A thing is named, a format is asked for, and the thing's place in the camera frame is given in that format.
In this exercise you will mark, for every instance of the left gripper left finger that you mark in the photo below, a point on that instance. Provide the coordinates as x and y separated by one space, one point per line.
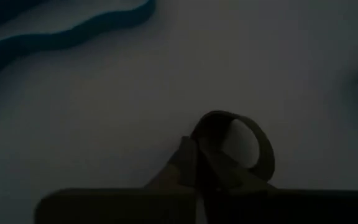
120 207

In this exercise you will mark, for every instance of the blue rubber band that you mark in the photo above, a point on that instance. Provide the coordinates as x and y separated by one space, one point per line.
73 37

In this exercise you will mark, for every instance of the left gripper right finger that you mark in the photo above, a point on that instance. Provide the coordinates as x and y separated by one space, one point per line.
291 208

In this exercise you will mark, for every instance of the small black rubber band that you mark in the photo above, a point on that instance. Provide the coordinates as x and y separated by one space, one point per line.
264 149

